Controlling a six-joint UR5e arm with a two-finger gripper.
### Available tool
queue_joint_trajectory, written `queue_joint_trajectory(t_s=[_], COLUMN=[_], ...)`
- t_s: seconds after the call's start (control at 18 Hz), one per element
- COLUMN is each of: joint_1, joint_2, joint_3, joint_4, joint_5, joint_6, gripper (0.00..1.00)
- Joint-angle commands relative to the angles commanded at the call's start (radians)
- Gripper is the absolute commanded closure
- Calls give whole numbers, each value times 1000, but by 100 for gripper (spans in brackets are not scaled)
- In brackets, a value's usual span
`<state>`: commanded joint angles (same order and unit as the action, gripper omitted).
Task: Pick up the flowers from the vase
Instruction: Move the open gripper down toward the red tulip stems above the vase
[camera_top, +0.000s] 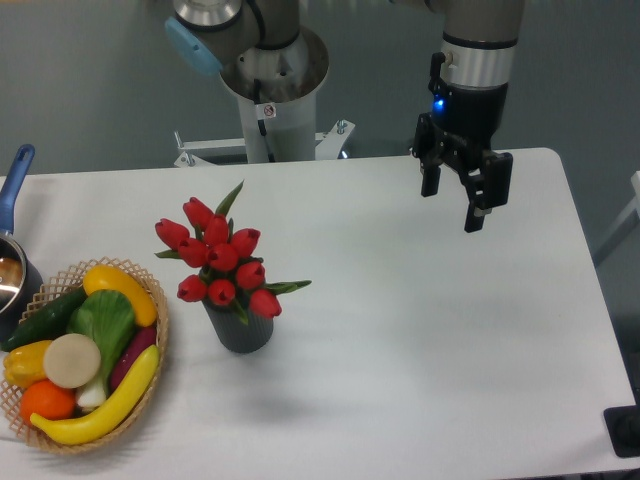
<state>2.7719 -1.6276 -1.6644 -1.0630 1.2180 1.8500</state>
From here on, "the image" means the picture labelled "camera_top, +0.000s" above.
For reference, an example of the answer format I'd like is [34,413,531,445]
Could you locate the black device at table edge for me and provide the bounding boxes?
[603,405,639,458]

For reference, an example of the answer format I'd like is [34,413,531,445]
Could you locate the red tulip bouquet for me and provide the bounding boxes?
[155,184,311,326]

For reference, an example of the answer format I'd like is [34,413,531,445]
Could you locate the white frame at right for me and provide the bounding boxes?
[592,171,639,268]

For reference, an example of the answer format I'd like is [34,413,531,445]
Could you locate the yellow banana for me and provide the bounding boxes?
[30,345,160,446]

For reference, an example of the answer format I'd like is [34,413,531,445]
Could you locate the orange fruit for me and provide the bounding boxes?
[19,380,76,424]

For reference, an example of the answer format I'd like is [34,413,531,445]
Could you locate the dark green cucumber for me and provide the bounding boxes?
[1,288,87,352]

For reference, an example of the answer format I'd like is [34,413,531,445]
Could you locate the beige round disc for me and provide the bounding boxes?
[43,333,101,389]

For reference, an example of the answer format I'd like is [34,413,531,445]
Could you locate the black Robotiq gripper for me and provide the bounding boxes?
[412,52,513,233]

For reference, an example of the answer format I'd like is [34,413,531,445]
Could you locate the yellow bell pepper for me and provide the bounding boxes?
[3,340,52,389]

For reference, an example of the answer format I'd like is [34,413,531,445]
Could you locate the green bok choy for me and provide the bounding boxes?
[66,290,136,413]

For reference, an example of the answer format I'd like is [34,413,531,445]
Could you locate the woven wicker basket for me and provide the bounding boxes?
[1,257,169,454]

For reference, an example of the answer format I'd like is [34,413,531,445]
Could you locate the purple sweet potato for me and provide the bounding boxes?
[109,326,156,392]

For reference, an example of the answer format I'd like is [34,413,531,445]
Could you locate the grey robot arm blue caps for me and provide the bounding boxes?
[165,1,524,232]

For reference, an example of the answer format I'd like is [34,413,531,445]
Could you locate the dark grey ribbed vase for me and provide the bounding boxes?
[203,301,274,354]

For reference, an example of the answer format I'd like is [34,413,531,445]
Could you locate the yellow squash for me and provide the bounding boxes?
[82,264,157,327]

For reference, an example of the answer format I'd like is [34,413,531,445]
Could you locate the blue handled saucepan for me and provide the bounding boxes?
[1,144,43,341]

